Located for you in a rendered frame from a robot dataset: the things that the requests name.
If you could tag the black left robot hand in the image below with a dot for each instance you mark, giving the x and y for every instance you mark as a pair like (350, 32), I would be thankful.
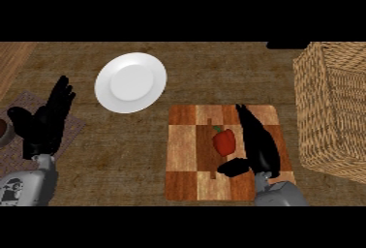
(43, 129)

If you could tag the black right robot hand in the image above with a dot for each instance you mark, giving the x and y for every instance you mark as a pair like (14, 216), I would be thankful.
(257, 142)

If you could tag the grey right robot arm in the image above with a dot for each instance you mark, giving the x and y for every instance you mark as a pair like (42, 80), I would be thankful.
(280, 192)

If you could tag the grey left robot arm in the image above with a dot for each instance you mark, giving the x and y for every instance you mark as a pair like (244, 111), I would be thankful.
(30, 185)

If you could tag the red bell pepper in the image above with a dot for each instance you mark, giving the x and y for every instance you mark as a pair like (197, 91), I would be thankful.
(225, 142)

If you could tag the checkered wooden cutting board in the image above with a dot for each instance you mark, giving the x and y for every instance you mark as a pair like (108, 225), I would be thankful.
(191, 155)

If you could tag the wicker basket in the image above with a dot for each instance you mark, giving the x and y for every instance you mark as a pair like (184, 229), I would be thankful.
(334, 109)

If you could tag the brown woven placemat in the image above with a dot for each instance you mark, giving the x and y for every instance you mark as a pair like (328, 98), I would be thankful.
(71, 126)

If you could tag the brown bowl with pale rim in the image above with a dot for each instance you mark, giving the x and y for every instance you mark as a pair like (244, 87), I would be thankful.
(4, 132)

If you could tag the white round plate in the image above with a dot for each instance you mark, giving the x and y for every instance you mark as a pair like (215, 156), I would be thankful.
(130, 82)

